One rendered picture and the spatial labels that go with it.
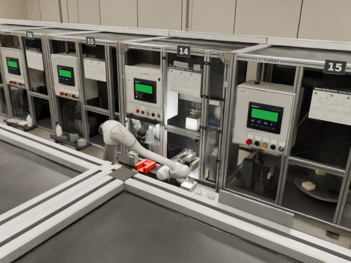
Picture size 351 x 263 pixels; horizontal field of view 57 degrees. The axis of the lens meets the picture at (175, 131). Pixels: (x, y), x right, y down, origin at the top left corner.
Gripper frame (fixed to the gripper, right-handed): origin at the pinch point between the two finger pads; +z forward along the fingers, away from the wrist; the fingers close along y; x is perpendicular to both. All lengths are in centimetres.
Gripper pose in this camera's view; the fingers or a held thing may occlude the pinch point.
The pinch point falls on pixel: (185, 157)
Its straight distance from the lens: 298.6
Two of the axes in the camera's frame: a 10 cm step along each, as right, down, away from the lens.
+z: 5.5, -3.1, 7.7
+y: 0.1, -9.3, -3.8
